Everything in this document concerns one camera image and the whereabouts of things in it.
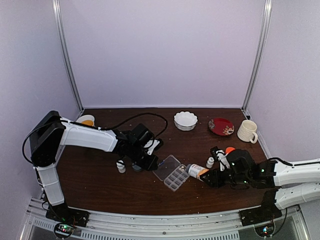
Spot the right aluminium frame post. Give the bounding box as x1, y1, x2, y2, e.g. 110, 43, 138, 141
241, 0, 273, 116

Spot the small white pill bottle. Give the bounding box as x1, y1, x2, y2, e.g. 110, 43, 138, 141
206, 157, 215, 169

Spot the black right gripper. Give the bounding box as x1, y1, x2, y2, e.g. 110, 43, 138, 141
200, 167, 251, 189

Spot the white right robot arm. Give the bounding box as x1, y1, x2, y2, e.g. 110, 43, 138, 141
196, 147, 320, 221

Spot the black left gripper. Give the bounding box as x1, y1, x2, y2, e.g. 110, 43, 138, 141
128, 144, 159, 172

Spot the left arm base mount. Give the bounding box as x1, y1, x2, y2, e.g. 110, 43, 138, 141
45, 206, 90, 227

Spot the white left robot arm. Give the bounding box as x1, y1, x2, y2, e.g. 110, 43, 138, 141
26, 110, 164, 222

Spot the small white capped bottle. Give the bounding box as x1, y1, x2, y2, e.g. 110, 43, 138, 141
116, 160, 126, 174

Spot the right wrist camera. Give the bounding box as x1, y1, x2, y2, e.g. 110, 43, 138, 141
210, 146, 230, 172

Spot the red floral plate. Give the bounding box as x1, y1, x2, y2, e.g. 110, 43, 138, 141
208, 117, 235, 137

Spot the aluminium frame post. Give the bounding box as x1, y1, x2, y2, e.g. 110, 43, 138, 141
241, 0, 273, 116
52, 0, 85, 113

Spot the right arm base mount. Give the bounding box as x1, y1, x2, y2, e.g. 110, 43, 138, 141
239, 207, 282, 227

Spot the white scalloped bowl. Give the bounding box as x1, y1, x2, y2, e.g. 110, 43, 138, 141
173, 111, 198, 131

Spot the orange cylindrical bottle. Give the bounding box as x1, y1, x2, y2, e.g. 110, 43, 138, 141
225, 146, 235, 154

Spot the left aluminium frame post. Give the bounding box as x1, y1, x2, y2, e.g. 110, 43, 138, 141
52, 0, 85, 113

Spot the grey bottle lid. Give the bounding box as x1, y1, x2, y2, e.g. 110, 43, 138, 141
132, 164, 143, 172

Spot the clear plastic pill organizer box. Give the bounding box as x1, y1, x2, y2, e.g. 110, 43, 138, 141
153, 154, 189, 192

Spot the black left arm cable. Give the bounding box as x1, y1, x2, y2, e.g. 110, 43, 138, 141
22, 112, 168, 166

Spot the floral mug with yellow interior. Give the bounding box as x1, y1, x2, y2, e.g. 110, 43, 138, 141
76, 114, 95, 127

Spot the white orange vitamin bottle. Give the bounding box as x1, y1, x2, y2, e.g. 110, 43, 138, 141
185, 163, 209, 180

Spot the cream ribbed mug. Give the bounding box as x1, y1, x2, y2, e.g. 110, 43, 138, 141
237, 119, 258, 144

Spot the aluminium front rail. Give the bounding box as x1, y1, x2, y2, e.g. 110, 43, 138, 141
17, 197, 311, 240

